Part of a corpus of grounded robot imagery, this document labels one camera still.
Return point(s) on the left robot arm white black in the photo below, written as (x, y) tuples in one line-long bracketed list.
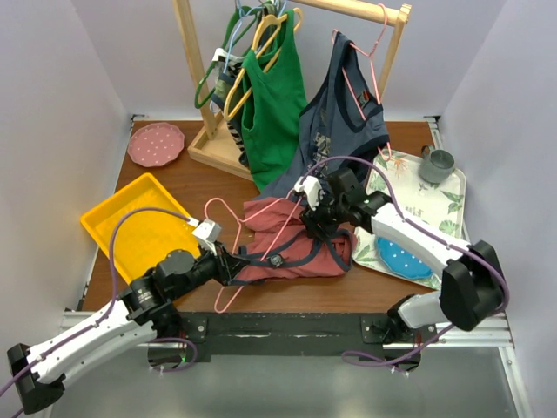
[(143, 312)]

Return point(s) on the green tank top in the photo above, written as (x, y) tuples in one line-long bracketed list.
[(270, 116)]

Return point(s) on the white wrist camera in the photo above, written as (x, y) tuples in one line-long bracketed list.
[(206, 232), (311, 188)]

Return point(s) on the blue dotted plate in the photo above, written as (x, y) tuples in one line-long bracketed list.
[(399, 261)]

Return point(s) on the leaf pattern tray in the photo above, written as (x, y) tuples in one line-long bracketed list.
[(439, 205)]

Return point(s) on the black mounting base plate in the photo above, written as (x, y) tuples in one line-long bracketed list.
[(296, 334)]

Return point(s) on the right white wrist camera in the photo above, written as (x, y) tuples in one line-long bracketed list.
[(311, 188)]

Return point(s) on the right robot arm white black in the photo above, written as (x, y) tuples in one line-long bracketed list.
[(472, 283)]

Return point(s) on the grey mug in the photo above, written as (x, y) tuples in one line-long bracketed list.
[(436, 165)]

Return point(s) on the red tank top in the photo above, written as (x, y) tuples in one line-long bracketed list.
[(282, 249)]

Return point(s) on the yellow plastic tray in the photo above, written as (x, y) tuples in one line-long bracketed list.
[(155, 224)]

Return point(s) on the wooden clothes rack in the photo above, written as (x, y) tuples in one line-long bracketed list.
[(214, 145)]

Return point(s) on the light blue hanger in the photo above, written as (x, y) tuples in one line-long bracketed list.
[(275, 8)]

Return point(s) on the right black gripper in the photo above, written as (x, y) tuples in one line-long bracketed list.
[(312, 218)]

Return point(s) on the navy blue tank top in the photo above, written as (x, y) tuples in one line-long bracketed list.
[(343, 119)]

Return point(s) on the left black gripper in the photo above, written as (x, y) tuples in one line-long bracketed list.
[(227, 265)]

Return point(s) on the pink dotted plate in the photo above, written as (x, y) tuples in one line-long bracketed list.
[(156, 145)]

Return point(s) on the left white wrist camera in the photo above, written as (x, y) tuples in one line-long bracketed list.
[(206, 232)]

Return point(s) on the green hanger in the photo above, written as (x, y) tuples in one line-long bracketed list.
[(228, 64)]

